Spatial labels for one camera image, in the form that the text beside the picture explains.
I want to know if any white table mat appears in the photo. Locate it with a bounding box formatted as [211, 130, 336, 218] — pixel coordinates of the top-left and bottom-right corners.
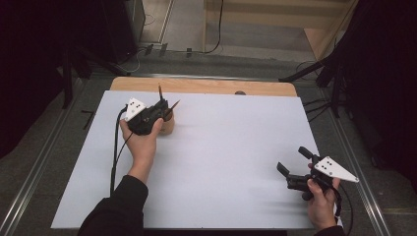
[50, 89, 343, 230]

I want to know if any person's left hand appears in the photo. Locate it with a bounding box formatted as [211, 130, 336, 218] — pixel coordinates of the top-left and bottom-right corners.
[119, 117, 164, 185]

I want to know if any white floor cable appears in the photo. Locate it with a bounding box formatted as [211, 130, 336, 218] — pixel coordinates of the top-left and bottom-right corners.
[117, 48, 147, 75]

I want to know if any black tripod stand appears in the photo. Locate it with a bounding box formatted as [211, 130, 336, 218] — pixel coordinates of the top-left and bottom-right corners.
[278, 48, 353, 119]

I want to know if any black cabinet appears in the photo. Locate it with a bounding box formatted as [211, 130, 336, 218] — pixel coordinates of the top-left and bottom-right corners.
[97, 0, 147, 63]

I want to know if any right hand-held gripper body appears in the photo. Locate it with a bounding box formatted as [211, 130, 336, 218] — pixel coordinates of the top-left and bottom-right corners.
[286, 155, 361, 202]

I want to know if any black hanging cable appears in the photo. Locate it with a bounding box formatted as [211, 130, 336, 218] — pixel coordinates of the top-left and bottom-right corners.
[196, 0, 225, 55]

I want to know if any black looped cable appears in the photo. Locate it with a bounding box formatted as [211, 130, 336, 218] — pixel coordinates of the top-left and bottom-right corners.
[330, 183, 354, 236]

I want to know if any person's right hand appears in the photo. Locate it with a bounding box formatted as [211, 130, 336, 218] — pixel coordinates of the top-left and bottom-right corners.
[306, 163, 342, 231]

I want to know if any tan holder with frog figurine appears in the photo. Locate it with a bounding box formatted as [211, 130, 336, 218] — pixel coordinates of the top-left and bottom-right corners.
[156, 109, 176, 136]

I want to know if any thick black cable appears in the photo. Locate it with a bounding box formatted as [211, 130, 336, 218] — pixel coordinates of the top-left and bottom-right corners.
[109, 105, 130, 198]

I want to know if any thin black cable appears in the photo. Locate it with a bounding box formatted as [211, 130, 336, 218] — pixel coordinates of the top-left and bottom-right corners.
[114, 132, 135, 165]

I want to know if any metal floor rail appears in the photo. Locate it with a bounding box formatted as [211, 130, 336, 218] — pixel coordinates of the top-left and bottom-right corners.
[323, 97, 391, 236]
[0, 78, 87, 236]

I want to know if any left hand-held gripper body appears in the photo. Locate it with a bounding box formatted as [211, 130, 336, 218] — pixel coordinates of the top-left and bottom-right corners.
[124, 97, 165, 137]

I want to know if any wooden table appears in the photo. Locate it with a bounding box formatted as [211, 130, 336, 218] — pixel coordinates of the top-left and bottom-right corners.
[109, 76, 298, 97]

